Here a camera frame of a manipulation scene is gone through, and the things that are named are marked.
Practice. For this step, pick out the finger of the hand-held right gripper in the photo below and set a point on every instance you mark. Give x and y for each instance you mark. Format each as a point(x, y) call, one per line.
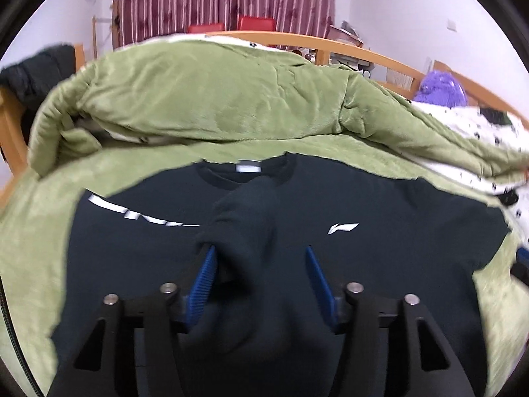
point(523, 254)

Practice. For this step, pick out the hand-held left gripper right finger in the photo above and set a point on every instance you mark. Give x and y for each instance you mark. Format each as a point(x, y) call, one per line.
point(320, 285)

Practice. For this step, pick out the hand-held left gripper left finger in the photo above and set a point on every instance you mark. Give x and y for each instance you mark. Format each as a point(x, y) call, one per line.
point(204, 277)

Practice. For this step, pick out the black t-shirt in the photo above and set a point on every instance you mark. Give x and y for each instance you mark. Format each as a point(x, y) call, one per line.
point(372, 264)

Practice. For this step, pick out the dark cloth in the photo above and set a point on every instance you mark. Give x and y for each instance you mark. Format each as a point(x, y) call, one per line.
point(494, 115)

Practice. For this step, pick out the white printed bedding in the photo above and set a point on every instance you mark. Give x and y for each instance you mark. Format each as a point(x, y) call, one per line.
point(467, 124)

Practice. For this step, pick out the green bed sheet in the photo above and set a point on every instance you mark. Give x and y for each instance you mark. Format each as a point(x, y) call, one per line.
point(37, 235)

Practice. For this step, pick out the purple plush toy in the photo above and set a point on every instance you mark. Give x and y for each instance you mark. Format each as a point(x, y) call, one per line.
point(440, 89)

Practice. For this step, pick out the green plush quilt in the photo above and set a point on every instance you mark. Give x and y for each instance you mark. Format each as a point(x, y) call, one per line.
point(227, 91)

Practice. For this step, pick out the white slatted panel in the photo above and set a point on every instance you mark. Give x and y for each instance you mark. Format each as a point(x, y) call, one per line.
point(399, 79)

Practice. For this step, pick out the red chair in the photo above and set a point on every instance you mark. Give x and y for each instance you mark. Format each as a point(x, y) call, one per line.
point(256, 24)
point(204, 29)

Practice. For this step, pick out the black jacket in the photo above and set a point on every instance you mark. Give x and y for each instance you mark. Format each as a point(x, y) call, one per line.
point(41, 70)

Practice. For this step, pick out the wooden coat rack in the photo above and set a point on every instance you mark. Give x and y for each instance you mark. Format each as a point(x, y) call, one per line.
point(94, 37)

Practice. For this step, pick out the white wall socket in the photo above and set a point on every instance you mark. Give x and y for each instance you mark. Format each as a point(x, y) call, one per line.
point(453, 25)

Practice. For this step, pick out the wooden bed frame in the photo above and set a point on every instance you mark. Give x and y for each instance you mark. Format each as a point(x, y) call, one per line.
point(8, 132)

